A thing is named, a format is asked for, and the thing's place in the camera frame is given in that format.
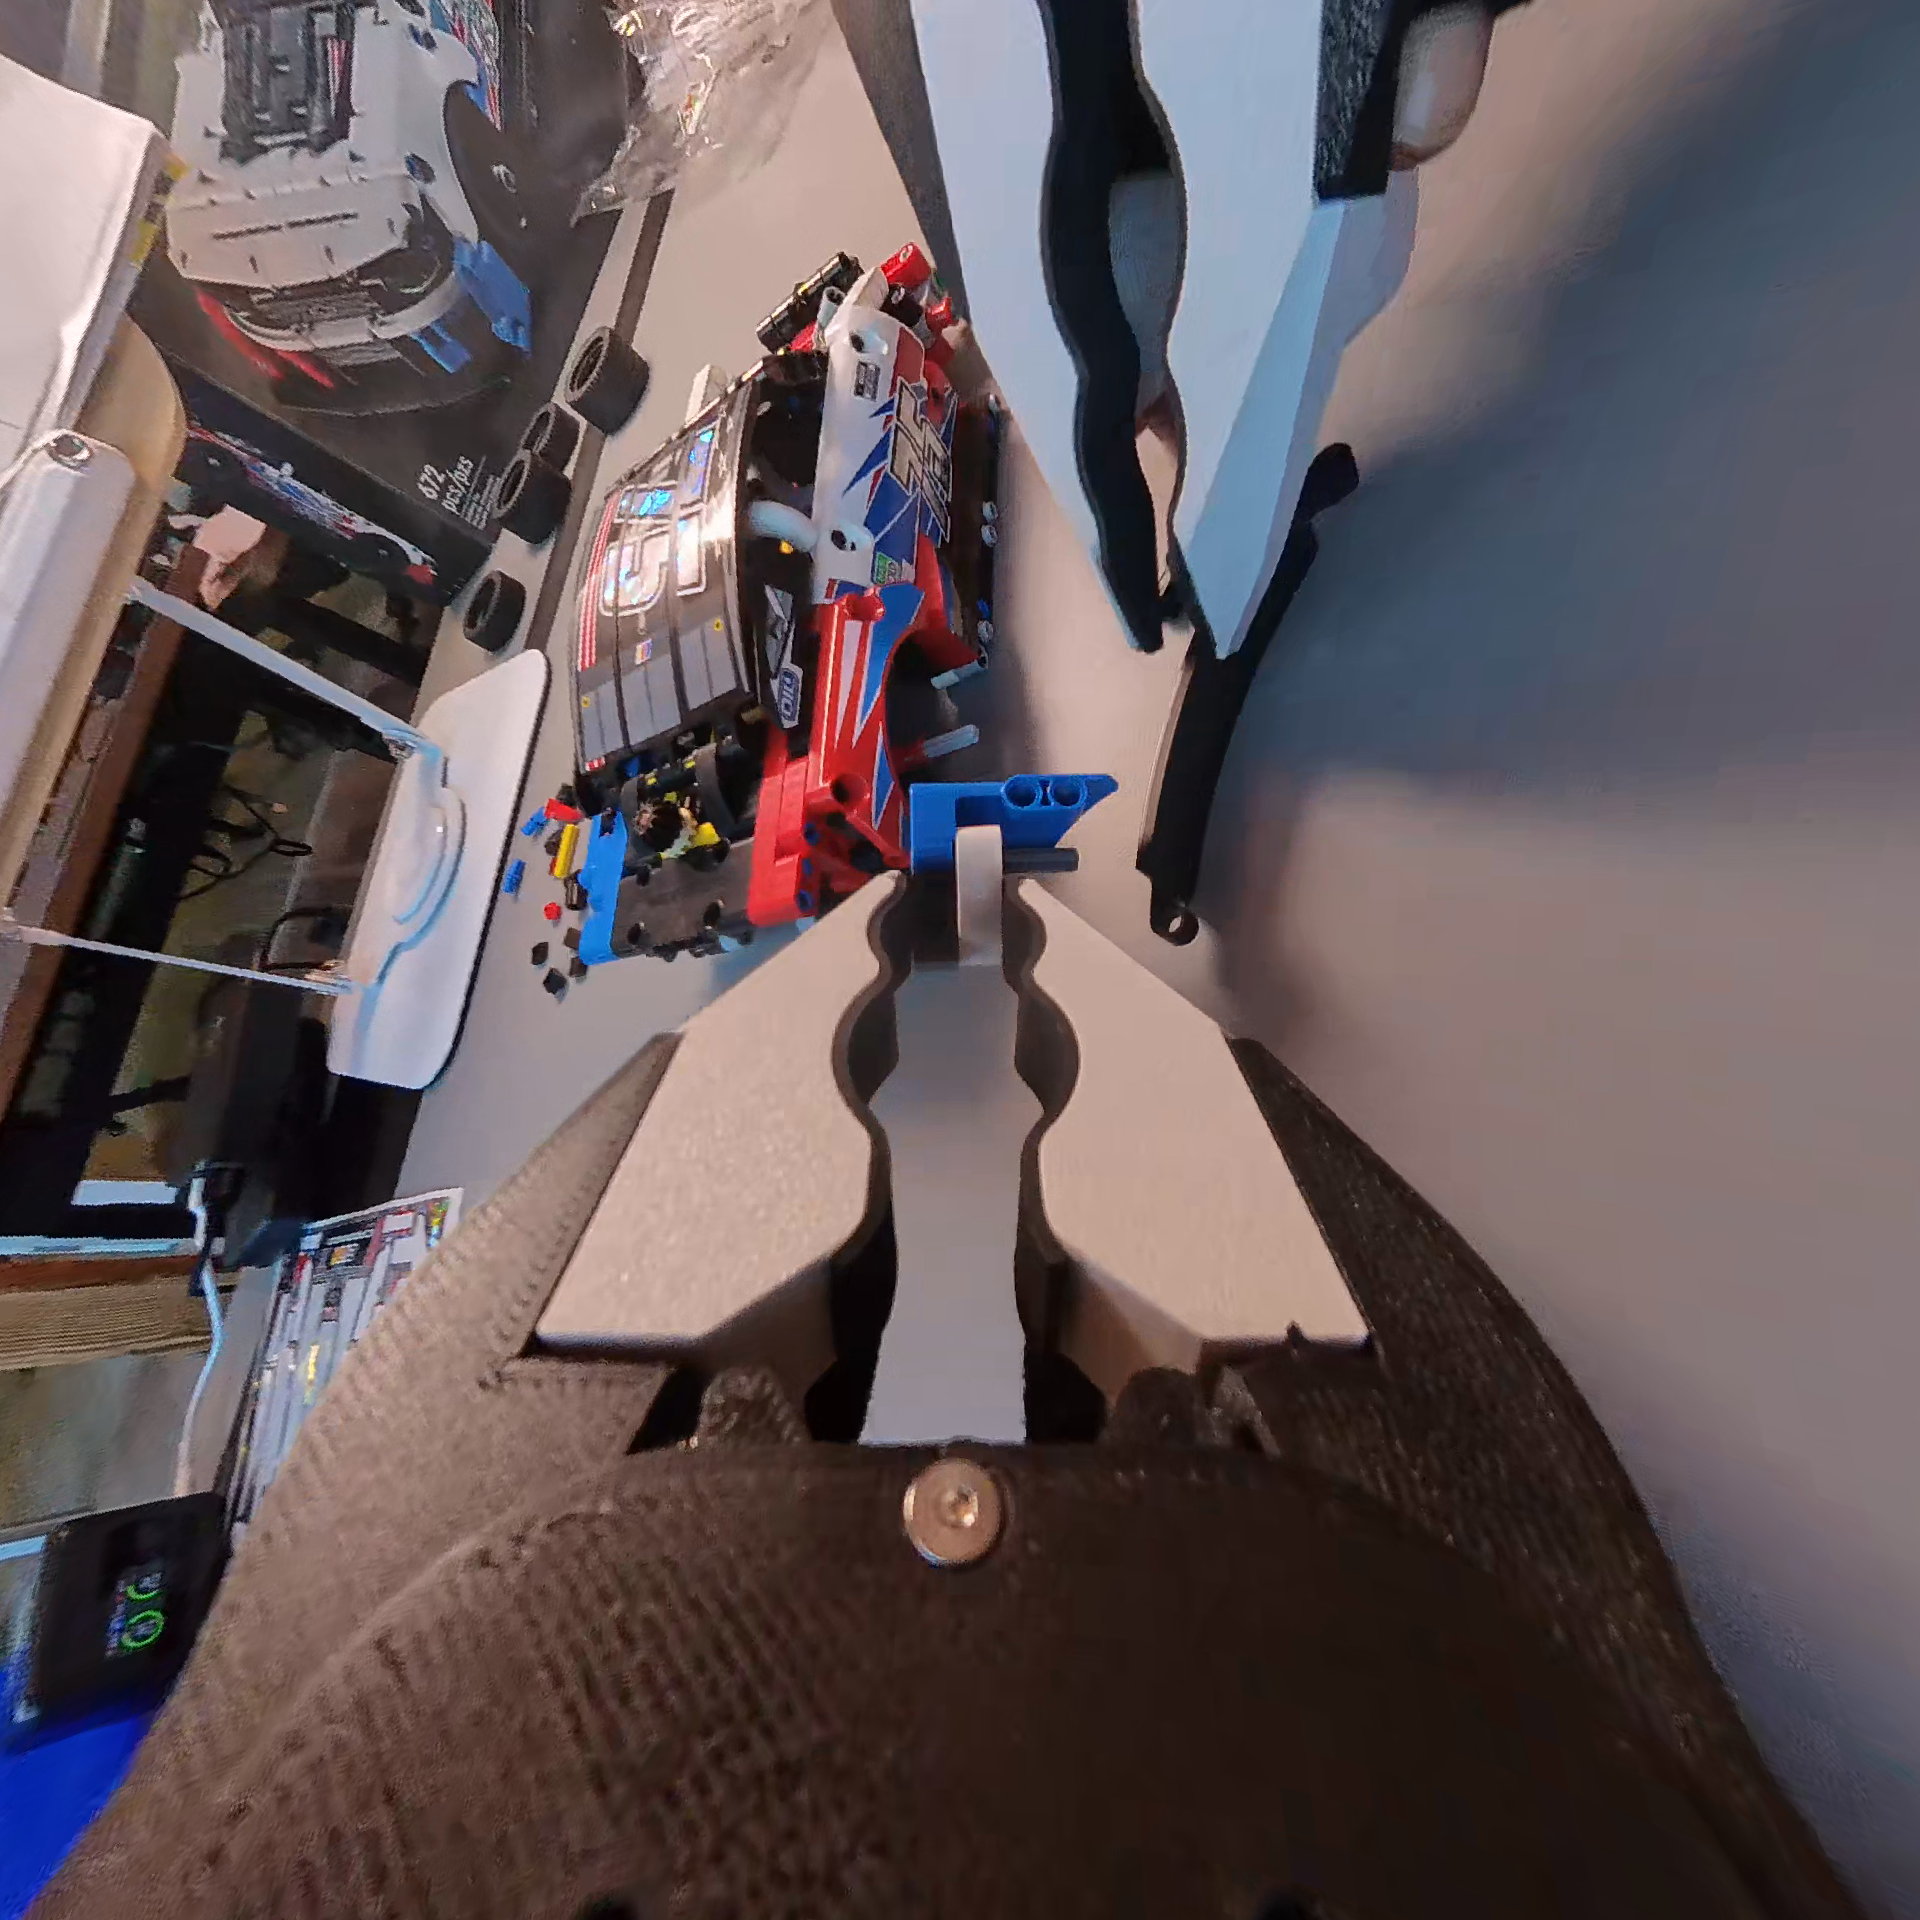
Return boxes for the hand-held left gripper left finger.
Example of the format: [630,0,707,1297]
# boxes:
[531,870,912,1440]

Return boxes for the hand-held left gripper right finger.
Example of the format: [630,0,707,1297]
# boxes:
[1001,877,1373,1432]

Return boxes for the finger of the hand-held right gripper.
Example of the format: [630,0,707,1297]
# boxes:
[909,0,1191,656]
[1131,0,1422,664]

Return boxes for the white lego liftarm piece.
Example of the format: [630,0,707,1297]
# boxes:
[950,828,1009,972]

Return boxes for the blue lego panel piece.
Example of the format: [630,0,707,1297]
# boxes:
[904,773,1120,875]

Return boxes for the black curved lego panel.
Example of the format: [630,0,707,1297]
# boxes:
[1133,441,1359,952]

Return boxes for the lego race car model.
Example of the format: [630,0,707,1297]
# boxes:
[567,243,1009,972]

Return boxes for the pile of small lego pieces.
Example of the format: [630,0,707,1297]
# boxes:
[502,801,605,1002]

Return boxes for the lego sticker sheet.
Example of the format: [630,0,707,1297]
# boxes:
[223,1186,464,1521]

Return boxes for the black lego set box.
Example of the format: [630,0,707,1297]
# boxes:
[128,0,635,605]

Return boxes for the lego instruction booklet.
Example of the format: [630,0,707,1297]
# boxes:
[0,53,171,470]

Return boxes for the person's right hand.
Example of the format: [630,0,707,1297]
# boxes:
[1390,0,1496,170]

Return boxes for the clear plastic bags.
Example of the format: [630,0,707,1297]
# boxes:
[575,0,846,216]

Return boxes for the white book stand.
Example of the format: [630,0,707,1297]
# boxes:
[0,428,552,1093]

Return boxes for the black charger with green display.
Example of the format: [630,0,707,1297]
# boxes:
[30,1491,230,1731]

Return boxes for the large blue storage bin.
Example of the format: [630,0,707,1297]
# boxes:
[0,1688,168,1920]

